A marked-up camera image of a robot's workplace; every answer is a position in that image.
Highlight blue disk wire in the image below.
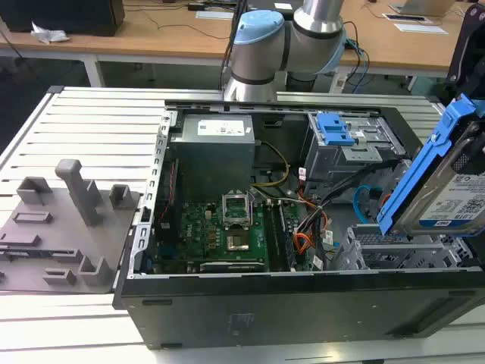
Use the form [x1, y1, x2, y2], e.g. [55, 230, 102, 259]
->
[352, 184, 383, 228]

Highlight hard disk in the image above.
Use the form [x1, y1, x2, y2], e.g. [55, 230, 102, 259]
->
[376, 93, 485, 237]

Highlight black wire bundle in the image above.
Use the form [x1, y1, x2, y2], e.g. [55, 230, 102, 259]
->
[317, 161, 403, 213]

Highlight yellow and black wire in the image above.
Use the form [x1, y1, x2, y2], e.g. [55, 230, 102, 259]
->
[252, 140, 291, 188]

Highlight grey parts rack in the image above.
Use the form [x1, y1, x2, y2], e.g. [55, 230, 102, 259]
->
[0, 158, 142, 293]

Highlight black expansion slot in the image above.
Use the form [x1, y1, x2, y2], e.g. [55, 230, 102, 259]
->
[199, 260, 266, 273]

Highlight blue drive latch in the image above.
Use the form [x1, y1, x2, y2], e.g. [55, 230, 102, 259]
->
[314, 112, 357, 147]

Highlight silver laptop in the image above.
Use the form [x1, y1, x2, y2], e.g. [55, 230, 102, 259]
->
[388, 0, 455, 18]

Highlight metal drive cage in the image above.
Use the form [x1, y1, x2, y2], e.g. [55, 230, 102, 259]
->
[302, 111, 413, 195]

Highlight black RAM slot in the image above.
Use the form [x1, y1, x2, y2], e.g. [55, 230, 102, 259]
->
[278, 200, 297, 271]
[264, 200, 284, 272]

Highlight crumpled white paper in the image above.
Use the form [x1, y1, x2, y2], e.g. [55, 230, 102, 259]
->
[30, 21, 71, 45]

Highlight metal socket cover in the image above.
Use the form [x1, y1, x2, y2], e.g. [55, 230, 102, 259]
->
[221, 191, 253, 228]

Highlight black box on desk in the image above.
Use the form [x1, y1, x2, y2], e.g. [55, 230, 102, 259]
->
[0, 0, 126, 38]

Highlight thin black arm cables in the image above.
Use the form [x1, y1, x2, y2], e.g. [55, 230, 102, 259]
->
[219, 0, 249, 92]

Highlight CPU socket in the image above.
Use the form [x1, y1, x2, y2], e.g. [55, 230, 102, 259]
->
[226, 231, 251, 253]

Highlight perforated metal disk bay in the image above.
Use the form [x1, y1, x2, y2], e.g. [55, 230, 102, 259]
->
[336, 158, 475, 271]

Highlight orange wire bundle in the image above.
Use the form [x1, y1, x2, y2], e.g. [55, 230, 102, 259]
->
[294, 206, 331, 259]

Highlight black open PC case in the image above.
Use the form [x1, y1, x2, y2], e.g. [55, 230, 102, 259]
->
[112, 99, 485, 350]

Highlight green motherboard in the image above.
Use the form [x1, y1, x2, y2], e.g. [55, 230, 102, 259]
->
[151, 196, 315, 274]

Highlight white paper sheet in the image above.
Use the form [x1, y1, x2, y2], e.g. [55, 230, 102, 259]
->
[393, 22, 450, 36]

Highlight grey power supply unit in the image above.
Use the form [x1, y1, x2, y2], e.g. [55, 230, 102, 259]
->
[170, 115, 255, 191]

